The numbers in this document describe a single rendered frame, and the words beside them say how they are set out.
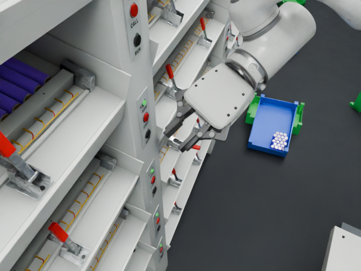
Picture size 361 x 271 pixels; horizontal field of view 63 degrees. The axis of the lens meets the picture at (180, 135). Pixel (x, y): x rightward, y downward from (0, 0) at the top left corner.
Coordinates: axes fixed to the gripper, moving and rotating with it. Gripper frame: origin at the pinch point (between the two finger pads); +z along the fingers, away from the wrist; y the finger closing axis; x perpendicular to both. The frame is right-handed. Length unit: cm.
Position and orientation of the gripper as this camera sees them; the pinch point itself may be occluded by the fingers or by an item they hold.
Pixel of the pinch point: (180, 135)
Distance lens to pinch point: 54.8
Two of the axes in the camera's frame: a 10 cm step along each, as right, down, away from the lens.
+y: -6.8, -6.8, 2.8
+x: -1.8, -2.2, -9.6
